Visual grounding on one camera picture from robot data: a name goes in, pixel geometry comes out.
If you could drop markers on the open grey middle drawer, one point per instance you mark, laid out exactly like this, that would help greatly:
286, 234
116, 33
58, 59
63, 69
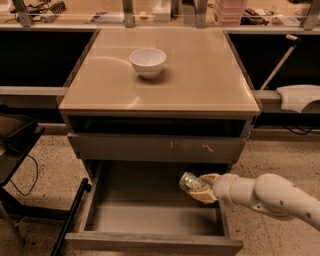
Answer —
139, 207

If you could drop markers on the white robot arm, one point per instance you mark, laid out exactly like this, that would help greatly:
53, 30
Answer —
269, 194

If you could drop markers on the pink plastic container stack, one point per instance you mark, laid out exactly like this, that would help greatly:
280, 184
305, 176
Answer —
228, 12

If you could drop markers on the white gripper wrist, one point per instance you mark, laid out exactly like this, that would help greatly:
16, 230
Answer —
222, 187

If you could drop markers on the white ceramic bowl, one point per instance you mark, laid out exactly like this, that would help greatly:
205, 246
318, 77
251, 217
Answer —
148, 62

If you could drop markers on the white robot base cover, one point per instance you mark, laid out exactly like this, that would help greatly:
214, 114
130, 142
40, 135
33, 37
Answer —
297, 97

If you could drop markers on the closed grey top drawer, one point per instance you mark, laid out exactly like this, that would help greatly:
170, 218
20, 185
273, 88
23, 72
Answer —
152, 148

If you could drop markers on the metal railing frame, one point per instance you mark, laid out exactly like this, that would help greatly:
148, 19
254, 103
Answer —
258, 16

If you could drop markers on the grey drawer cabinet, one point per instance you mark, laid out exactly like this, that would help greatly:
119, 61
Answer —
201, 90

